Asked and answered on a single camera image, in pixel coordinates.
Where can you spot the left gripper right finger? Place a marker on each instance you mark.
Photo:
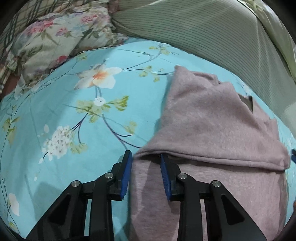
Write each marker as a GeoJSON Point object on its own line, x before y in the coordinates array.
{"type": "Point", "coordinates": [183, 188]}

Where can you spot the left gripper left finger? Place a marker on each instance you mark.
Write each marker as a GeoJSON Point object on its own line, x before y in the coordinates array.
{"type": "Point", "coordinates": [111, 186]}

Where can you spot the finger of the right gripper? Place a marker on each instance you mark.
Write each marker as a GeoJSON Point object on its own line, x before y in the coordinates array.
{"type": "Point", "coordinates": [293, 157]}

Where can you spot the mauve knit shirt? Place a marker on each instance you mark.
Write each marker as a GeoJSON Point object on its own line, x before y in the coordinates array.
{"type": "Point", "coordinates": [212, 133]}

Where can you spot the turquoise floral bed sheet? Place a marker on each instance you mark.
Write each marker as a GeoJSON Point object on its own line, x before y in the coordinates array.
{"type": "Point", "coordinates": [77, 122]}

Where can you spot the light green pillow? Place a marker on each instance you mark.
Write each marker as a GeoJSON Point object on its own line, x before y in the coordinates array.
{"type": "Point", "coordinates": [276, 30]}

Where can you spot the green striped pillow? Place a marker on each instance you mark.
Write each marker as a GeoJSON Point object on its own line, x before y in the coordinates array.
{"type": "Point", "coordinates": [224, 32]}

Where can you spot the floral pink pillow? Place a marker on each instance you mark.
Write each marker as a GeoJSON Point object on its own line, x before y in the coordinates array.
{"type": "Point", "coordinates": [54, 38]}

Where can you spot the plaid beige blanket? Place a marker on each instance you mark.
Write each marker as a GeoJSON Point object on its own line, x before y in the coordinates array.
{"type": "Point", "coordinates": [27, 15]}

